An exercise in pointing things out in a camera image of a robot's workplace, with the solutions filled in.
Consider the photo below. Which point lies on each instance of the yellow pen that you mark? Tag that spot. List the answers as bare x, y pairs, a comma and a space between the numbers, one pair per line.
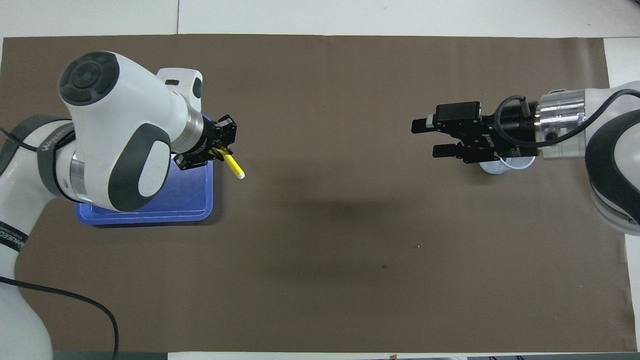
234, 166

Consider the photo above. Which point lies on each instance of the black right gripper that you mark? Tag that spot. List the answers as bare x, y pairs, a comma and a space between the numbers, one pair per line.
505, 132

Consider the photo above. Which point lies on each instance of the blue plastic tray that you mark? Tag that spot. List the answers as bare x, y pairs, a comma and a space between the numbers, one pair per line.
190, 195

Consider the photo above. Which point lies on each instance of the brown table mat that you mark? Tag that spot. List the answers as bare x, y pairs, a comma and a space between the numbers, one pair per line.
350, 250

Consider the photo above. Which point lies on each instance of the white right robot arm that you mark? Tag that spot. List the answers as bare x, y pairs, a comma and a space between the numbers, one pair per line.
607, 165

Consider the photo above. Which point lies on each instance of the translucent plastic cup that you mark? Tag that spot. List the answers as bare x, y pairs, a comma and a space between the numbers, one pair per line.
500, 169

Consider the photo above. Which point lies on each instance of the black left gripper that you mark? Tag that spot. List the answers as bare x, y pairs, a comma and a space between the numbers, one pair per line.
207, 140

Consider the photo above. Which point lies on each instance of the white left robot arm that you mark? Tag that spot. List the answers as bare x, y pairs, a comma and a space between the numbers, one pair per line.
125, 110

